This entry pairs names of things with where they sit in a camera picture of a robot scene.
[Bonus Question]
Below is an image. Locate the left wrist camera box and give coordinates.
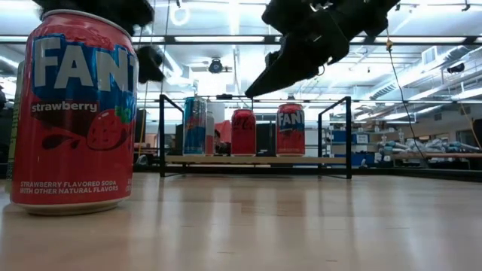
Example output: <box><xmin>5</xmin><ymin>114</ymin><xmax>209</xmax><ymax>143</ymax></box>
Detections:
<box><xmin>135</xmin><ymin>44</ymin><xmax>166</xmax><ymax>84</ymax></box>

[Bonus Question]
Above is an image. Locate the black metal table frame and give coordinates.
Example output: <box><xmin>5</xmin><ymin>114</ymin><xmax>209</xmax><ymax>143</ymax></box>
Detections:
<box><xmin>133</xmin><ymin>164</ymin><xmax>482</xmax><ymax>184</ymax></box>

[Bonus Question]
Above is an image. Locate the blue silver Red Bull can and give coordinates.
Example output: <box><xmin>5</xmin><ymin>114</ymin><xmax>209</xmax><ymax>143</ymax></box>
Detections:
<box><xmin>182</xmin><ymin>96</ymin><xmax>208</xmax><ymax>157</ymax></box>

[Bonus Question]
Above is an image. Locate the black overhead rig beam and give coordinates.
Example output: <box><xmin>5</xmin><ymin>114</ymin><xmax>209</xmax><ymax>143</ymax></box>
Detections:
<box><xmin>131</xmin><ymin>35</ymin><xmax>482</xmax><ymax>45</ymax></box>

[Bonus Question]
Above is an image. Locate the round black ceiling fixture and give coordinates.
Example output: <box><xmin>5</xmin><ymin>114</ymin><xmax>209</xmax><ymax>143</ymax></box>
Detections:
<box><xmin>208</xmin><ymin>57</ymin><xmax>224</xmax><ymax>75</ymax></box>

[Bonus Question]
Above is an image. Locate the thin black hanging cable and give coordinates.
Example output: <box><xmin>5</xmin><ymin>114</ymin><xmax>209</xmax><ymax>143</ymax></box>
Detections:
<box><xmin>384</xmin><ymin>28</ymin><xmax>429</xmax><ymax>161</ymax></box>

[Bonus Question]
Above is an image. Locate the red strawberry Fanta can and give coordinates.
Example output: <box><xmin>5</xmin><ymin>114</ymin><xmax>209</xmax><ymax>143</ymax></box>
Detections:
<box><xmin>10</xmin><ymin>9</ymin><xmax>139</xmax><ymax>216</ymax></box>
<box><xmin>276</xmin><ymin>103</ymin><xmax>307</xmax><ymax>157</ymax></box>

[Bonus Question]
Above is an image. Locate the white background box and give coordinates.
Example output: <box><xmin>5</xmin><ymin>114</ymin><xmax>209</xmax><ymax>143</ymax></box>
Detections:
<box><xmin>206</xmin><ymin>102</ymin><xmax>226</xmax><ymax>122</ymax></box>

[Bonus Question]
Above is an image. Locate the wooden shelf with black frame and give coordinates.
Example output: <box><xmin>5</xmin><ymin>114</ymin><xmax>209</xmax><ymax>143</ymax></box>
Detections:
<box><xmin>159</xmin><ymin>93</ymin><xmax>352</xmax><ymax>181</ymax></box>

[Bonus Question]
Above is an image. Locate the pink cloth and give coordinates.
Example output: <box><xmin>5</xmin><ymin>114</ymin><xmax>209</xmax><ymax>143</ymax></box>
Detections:
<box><xmin>215</xmin><ymin>120</ymin><xmax>232</xmax><ymax>144</ymax></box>

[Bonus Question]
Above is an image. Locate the red Coca-Cola can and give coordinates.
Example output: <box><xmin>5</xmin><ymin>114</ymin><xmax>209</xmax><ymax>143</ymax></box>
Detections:
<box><xmin>230</xmin><ymin>108</ymin><xmax>258</xmax><ymax>157</ymax></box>

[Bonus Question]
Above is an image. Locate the shelving with blue bins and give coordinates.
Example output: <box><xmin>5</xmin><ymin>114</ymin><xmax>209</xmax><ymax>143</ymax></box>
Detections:
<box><xmin>326</xmin><ymin>126</ymin><xmax>377</xmax><ymax>169</ymax></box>

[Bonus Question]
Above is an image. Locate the black background monitor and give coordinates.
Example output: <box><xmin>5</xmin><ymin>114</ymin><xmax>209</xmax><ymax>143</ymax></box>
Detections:
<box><xmin>255</xmin><ymin>122</ymin><xmax>276</xmax><ymax>157</ymax></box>

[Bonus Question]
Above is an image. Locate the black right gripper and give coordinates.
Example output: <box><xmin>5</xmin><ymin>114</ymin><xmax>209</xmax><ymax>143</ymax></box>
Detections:
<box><xmin>244</xmin><ymin>0</ymin><xmax>400</xmax><ymax>99</ymax></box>

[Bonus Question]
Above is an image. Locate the cluttered background workbench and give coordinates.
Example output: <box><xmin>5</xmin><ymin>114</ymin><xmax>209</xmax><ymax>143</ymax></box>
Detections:
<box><xmin>376</xmin><ymin>137</ymin><xmax>482</xmax><ymax>170</ymax></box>

